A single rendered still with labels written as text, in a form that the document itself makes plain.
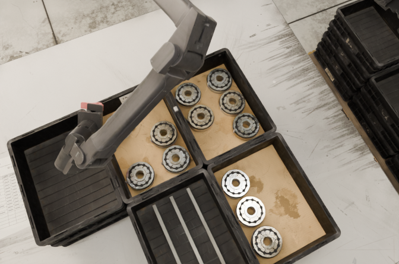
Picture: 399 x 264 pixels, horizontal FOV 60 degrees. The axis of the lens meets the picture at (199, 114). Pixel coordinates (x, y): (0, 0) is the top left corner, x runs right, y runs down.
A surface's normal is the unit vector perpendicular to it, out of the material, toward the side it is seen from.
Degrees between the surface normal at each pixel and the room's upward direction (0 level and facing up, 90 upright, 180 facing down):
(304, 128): 0
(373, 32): 0
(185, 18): 38
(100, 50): 0
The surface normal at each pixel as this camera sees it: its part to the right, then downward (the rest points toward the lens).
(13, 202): 0.00, -0.38
